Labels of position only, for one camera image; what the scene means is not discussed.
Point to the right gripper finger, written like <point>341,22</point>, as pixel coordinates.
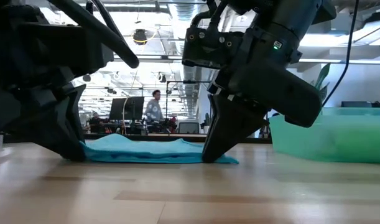
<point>227,130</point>

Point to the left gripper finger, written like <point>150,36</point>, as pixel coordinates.
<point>59,130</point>

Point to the blue microfiber towel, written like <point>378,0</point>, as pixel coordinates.
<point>140,151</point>

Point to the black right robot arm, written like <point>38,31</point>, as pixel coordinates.
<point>286,18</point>

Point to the green translucent plastic basket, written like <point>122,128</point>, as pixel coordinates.
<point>332,140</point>

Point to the small background potted plant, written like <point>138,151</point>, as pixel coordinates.
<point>206,123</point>

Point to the person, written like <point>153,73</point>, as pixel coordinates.
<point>94,119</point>
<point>154,109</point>

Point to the green snake plant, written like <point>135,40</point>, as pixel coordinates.
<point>321,77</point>

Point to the black background monitor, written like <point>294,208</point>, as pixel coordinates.
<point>127,109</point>

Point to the black aluminium table frame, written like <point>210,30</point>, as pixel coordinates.
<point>177,136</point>

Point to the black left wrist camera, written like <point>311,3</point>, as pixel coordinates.
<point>65,46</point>

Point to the black background frame stand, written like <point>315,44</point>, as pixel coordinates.
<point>186,82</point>

